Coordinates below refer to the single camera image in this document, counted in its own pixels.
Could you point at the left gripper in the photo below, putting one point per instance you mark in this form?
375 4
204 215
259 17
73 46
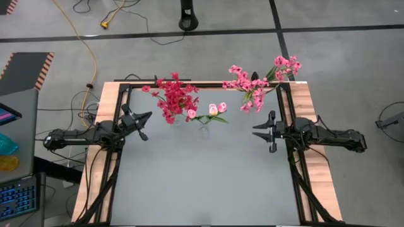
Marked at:
129 122

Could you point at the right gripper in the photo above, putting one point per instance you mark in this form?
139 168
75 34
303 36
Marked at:
282 130

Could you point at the red artificial flower bunch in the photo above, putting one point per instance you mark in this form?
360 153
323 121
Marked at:
187 101
172 86
168 110

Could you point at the pink yellow artificial tulip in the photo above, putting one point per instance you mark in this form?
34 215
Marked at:
213 109
191 113
222 107

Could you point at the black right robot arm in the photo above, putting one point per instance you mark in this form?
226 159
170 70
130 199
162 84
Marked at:
331 135

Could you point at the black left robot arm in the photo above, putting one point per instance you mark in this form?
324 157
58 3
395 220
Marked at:
79 135

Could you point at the textured narrow-neck glass vase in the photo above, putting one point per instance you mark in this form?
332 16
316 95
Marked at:
180 121

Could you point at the smooth tall glass vase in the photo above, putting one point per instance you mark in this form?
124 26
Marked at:
204 130

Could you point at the black stand base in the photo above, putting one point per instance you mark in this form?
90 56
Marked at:
188 22

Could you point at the grey side desk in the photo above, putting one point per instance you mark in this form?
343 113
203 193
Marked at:
25 142

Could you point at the black striped-edge floor mat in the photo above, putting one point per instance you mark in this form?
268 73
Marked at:
26 74
8 6

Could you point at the black backlit keyboard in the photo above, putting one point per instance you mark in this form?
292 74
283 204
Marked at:
19 197

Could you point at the black aluminium table frame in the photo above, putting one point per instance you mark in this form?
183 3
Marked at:
283 101

